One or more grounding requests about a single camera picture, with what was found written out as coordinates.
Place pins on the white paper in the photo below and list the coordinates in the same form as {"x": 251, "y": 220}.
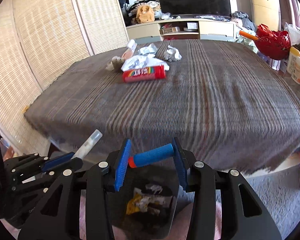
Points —
{"x": 141, "y": 61}

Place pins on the red cylindrical snack tube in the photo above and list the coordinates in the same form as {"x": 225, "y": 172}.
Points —
{"x": 144, "y": 74}

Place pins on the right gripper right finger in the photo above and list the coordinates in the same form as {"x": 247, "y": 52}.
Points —
{"x": 244, "y": 216}

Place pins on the grey plaid table cloth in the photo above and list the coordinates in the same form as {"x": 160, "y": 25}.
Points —
{"x": 220, "y": 100}

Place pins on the white cream bottle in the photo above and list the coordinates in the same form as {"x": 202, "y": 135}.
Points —
{"x": 296, "y": 70}

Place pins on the blue white crumpled wrapper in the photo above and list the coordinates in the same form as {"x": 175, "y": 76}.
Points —
{"x": 148, "y": 50}

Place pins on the tan plush backpack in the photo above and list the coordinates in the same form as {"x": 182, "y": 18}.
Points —
{"x": 144, "y": 14}

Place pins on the beige tv cabinet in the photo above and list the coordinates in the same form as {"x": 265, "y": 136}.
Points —
{"x": 181, "y": 29}

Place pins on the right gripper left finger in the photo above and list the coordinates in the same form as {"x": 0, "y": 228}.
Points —
{"x": 56, "y": 216}

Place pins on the woven bamboo folding screen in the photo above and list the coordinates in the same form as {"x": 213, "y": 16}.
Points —
{"x": 39, "y": 41}

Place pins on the blue marker orange cap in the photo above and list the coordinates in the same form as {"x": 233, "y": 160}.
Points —
{"x": 152, "y": 156}

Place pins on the white crumpled tissue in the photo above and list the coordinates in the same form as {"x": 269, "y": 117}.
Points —
{"x": 115, "y": 64}

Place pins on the dark grey trash bin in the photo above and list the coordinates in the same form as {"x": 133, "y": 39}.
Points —
{"x": 159, "y": 189}

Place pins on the gold wrapper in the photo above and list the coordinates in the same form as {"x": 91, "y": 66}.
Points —
{"x": 133, "y": 204}

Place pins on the clear white plastic tube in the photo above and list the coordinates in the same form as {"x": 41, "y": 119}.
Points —
{"x": 88, "y": 145}

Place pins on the small crumpled paper ball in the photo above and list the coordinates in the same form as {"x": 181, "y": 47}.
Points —
{"x": 172, "y": 54}

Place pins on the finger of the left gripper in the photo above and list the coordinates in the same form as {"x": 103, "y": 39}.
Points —
{"x": 62, "y": 163}

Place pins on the yellow cap lotion bottle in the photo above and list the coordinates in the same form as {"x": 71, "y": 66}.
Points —
{"x": 293, "y": 55}

